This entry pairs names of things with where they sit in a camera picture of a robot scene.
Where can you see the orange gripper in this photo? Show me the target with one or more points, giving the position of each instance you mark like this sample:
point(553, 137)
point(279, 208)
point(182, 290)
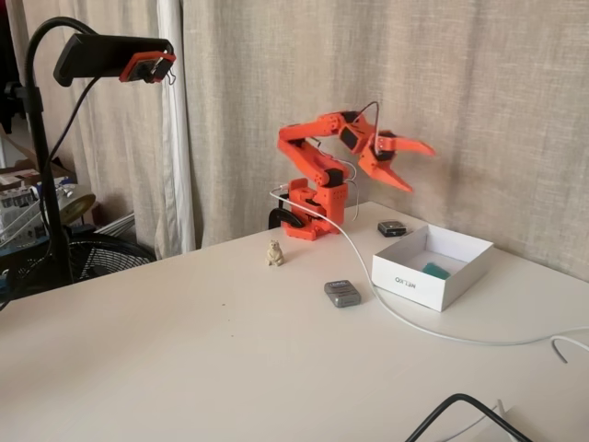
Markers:
point(378, 162)

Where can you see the small green cube box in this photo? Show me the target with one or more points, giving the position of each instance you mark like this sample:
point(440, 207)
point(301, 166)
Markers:
point(435, 271)

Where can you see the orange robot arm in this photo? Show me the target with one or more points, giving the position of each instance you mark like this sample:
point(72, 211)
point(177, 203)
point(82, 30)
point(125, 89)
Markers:
point(306, 161)

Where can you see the white cardboard bin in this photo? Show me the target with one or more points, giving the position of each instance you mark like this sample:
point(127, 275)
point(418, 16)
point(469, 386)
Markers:
point(405, 278)

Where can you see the small black box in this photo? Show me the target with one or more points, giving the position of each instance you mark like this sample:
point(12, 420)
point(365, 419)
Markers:
point(392, 228)

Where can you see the beige linen curtain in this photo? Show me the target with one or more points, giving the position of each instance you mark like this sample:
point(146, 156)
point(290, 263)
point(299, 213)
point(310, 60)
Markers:
point(460, 69)

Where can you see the black table clamp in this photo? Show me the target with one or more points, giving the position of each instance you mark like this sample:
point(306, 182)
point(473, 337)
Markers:
point(280, 214)

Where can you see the small gray box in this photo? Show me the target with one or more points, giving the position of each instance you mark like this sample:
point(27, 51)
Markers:
point(343, 294)

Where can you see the beige bear figurine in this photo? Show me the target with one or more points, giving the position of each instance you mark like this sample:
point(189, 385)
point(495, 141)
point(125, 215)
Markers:
point(275, 255)

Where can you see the black floor fan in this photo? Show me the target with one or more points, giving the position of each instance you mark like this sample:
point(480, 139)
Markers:
point(106, 258)

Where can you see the yellowish lamp shade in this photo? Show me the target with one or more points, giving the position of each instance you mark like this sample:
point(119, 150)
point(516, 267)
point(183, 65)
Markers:
point(78, 205)

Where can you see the black gooseneck stand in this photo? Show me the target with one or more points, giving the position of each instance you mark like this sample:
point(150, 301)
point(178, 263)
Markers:
point(46, 175)

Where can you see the brown cardboard box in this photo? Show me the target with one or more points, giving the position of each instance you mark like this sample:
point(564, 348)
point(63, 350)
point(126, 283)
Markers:
point(23, 159)

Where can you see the camera on black gooseneck stand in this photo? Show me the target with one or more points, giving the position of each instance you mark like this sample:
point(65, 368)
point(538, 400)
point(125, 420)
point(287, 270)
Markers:
point(129, 138)

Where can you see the orange camera mount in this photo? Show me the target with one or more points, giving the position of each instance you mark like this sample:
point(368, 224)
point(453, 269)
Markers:
point(129, 70)

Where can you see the black camera holder bar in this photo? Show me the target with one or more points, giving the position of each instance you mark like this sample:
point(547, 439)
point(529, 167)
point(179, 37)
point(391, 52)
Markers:
point(101, 53)

